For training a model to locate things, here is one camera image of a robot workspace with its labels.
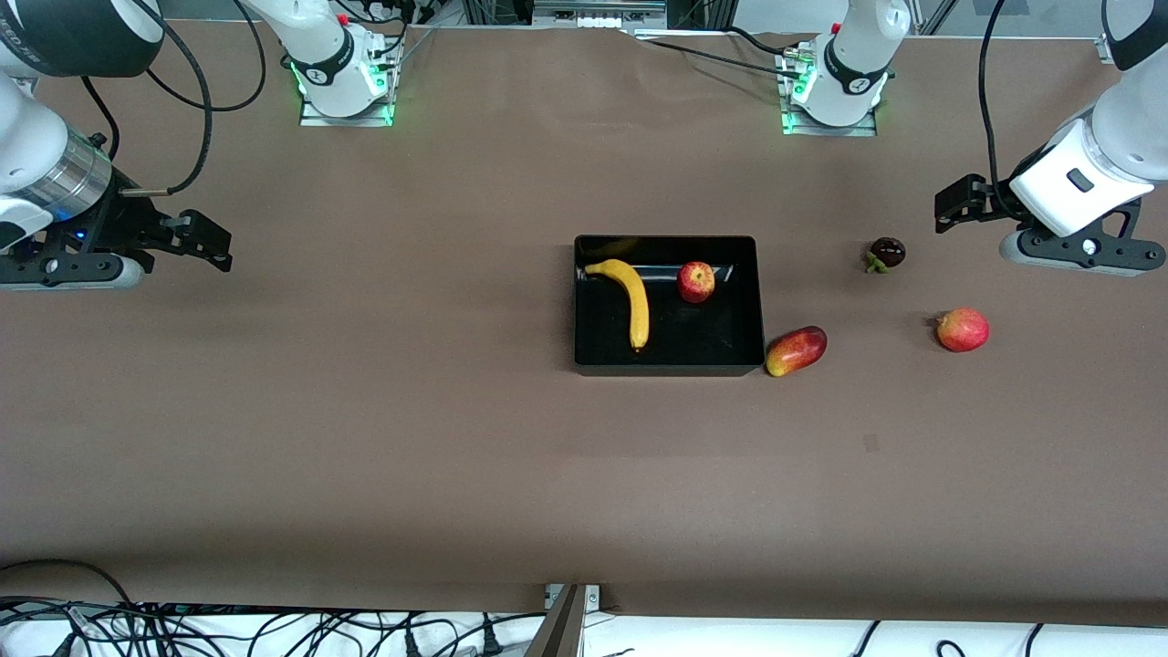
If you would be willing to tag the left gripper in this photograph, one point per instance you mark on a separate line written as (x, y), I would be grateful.
(993, 203)

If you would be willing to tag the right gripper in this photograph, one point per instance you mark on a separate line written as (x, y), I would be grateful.
(117, 224)

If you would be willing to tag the small red apple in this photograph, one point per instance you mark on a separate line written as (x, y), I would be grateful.
(696, 283)

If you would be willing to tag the black plastic box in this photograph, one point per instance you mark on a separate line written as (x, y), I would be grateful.
(703, 338)

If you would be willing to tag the yellow banana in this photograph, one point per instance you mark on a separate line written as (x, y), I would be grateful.
(639, 310)

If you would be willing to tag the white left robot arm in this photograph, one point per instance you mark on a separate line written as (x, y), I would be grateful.
(858, 55)

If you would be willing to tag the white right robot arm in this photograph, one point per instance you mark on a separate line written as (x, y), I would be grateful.
(27, 128)

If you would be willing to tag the dark purple mangosteen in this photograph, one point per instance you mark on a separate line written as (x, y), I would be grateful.
(887, 252)

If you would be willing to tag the red apple far right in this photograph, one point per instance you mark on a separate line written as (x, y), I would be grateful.
(963, 330)

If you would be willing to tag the red yellow mango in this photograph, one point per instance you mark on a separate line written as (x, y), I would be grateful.
(796, 351)

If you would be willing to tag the brown table cover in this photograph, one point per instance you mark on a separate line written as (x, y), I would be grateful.
(456, 474)

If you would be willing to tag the dark metal bar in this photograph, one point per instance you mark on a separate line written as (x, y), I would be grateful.
(561, 630)

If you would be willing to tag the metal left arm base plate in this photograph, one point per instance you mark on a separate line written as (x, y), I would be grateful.
(835, 130)

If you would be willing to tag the aluminium profile rail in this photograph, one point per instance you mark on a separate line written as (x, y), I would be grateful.
(1107, 50)

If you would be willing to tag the aluminium frame structure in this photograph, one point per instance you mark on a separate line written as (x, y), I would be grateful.
(474, 11)

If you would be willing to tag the small metal bracket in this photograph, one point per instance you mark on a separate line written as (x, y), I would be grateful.
(593, 595)

